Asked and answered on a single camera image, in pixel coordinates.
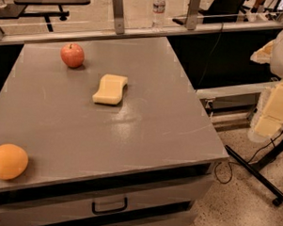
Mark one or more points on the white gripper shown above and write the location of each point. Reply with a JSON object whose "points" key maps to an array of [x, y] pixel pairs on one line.
{"points": [[267, 117]]}

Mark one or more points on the yellow sponge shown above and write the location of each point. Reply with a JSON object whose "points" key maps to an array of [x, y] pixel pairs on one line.
{"points": [[110, 89]]}

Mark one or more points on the black office chair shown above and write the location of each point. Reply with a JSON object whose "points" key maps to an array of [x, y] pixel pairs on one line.
{"points": [[220, 11]]}

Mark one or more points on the black stand leg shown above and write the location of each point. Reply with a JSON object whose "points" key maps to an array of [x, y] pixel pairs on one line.
{"points": [[256, 167]]}

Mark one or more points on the clear plastic water bottle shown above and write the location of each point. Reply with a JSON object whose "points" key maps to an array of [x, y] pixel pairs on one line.
{"points": [[158, 10]]}

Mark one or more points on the red apple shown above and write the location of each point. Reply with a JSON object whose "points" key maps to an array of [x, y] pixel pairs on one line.
{"points": [[73, 55]]}

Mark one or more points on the dark background table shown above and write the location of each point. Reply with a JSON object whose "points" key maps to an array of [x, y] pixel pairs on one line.
{"points": [[18, 9]]}

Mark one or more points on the grey cabinet drawer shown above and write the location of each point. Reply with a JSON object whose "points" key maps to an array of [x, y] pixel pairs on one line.
{"points": [[166, 203]]}

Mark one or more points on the orange fruit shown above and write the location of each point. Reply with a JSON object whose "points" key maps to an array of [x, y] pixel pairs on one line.
{"points": [[13, 161]]}

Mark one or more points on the grey metal rail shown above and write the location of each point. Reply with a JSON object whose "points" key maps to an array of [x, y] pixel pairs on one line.
{"points": [[137, 33]]}

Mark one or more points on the grey metal post right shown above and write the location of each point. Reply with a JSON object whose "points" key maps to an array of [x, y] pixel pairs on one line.
{"points": [[191, 16]]}

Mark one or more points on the grey metal post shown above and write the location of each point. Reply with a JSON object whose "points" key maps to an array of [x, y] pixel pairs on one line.
{"points": [[191, 16], [118, 16]]}

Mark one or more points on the grey metal post left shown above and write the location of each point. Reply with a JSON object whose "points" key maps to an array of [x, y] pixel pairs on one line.
{"points": [[118, 16]]}

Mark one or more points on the black drawer handle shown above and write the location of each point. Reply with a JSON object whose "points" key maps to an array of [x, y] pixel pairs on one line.
{"points": [[106, 206]]}

